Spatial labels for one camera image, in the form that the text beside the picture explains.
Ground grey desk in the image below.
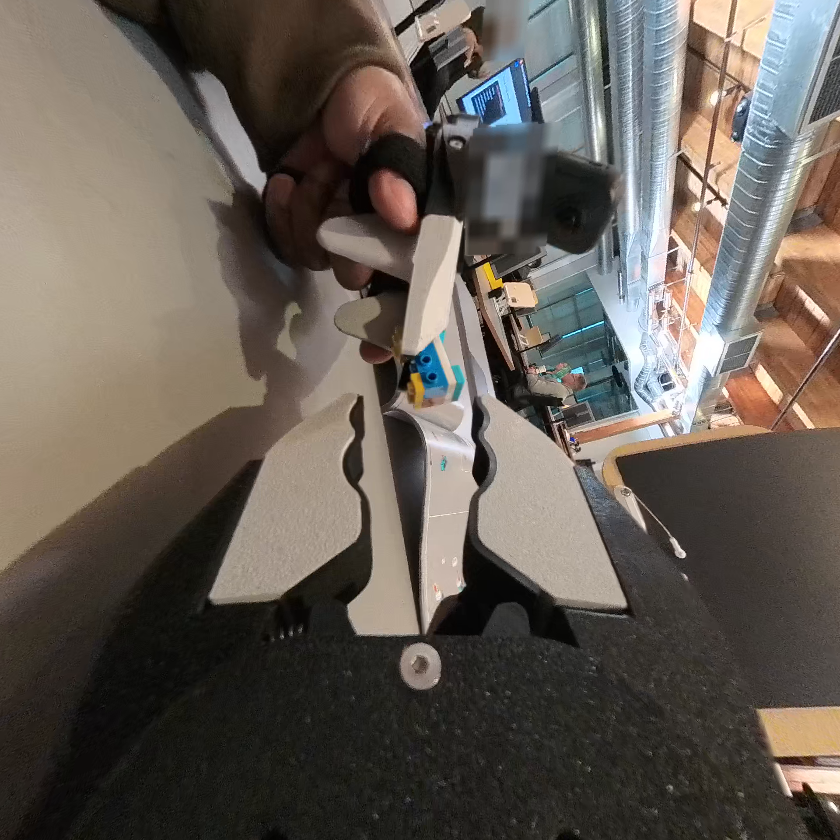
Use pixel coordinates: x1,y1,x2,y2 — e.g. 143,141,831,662
0,0,493,840

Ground person's left hand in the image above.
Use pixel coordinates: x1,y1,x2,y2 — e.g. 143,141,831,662
262,66,429,366

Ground silver round duct pipe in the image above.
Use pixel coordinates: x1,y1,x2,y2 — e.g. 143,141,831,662
600,0,647,309
643,0,691,290

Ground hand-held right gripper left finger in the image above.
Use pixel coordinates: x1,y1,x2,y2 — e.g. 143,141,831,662
207,394,371,606

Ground grey instruction booklet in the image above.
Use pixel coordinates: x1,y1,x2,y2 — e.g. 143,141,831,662
384,282,494,634

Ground person's left forearm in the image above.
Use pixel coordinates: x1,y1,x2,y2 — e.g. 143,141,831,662
98,0,421,172

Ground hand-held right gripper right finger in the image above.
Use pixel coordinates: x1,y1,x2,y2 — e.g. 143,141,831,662
466,394,629,614

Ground multicolour toy brick assembly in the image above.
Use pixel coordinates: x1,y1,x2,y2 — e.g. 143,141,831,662
392,331,468,409

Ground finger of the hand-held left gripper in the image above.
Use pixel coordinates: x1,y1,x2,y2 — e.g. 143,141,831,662
400,215,466,360

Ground large foil-wrapped duct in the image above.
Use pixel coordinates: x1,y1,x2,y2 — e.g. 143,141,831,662
689,0,840,431

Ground computer monitor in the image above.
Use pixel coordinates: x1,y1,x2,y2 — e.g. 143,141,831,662
456,58,534,127

